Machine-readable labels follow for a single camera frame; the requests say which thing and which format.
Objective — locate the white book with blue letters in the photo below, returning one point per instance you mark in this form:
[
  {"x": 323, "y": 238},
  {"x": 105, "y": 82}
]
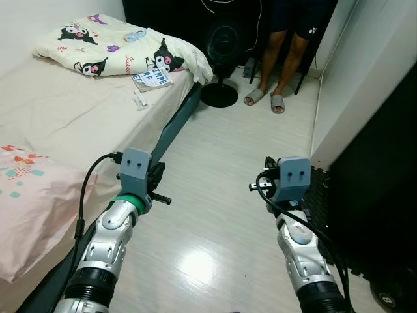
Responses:
[{"x": 153, "y": 78}]

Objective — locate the black round weight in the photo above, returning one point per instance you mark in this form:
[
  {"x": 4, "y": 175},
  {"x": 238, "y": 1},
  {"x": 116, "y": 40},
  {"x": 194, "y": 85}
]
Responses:
[{"x": 391, "y": 297}]

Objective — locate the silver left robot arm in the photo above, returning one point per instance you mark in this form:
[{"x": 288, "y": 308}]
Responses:
[{"x": 107, "y": 241}]

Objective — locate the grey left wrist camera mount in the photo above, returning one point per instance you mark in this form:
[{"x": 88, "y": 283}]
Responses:
[{"x": 135, "y": 169}]

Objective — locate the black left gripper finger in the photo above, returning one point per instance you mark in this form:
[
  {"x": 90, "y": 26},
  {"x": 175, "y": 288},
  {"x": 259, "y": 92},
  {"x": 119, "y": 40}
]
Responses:
[{"x": 156, "y": 172}]

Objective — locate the grey slipper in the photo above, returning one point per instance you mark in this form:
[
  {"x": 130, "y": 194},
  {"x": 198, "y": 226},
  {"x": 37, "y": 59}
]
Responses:
[
  {"x": 255, "y": 96},
  {"x": 278, "y": 103}
]

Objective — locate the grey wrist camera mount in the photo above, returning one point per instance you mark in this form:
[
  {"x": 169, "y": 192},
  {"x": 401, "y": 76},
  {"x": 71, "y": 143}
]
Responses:
[
  {"x": 135, "y": 169},
  {"x": 292, "y": 179}
]

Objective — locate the cream cartoon print blanket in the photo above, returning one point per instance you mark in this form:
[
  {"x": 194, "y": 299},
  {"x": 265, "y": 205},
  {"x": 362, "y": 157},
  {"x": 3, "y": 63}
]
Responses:
[{"x": 117, "y": 45}]

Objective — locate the beige sheeted mattress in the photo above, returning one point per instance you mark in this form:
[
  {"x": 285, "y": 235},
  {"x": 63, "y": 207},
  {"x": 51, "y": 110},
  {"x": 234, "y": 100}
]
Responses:
[{"x": 78, "y": 111}]

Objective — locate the pink dotted pillow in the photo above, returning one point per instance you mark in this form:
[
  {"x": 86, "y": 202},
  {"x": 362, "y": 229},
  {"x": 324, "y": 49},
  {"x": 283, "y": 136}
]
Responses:
[{"x": 32, "y": 208}]

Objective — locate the black foam floor mat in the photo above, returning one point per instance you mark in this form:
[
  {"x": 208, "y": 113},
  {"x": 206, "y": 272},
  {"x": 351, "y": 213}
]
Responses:
[{"x": 322, "y": 195}]

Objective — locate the small white plastic wrapper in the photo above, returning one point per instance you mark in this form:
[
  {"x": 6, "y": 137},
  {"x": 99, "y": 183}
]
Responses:
[{"x": 139, "y": 100}]

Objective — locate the black wardrobe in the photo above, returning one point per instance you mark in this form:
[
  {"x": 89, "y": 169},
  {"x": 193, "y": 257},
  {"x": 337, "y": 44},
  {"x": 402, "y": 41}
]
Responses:
[{"x": 384, "y": 195}]

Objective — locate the person in dark shorts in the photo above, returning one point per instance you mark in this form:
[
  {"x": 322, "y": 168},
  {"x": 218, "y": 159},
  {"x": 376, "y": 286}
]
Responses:
[{"x": 280, "y": 59}]

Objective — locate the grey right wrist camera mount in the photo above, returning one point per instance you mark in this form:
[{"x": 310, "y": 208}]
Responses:
[{"x": 292, "y": 179}]

